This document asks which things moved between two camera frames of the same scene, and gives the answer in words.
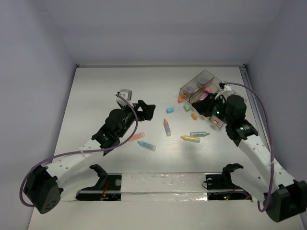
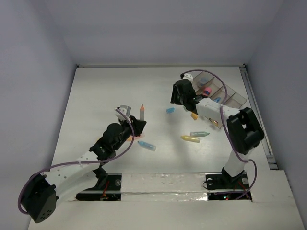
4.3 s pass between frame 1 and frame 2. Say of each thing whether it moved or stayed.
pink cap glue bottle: stayed
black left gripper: moved
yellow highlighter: stayed
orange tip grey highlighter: moved
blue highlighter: stayed
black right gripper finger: moved
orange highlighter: stayed
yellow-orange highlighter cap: stayed
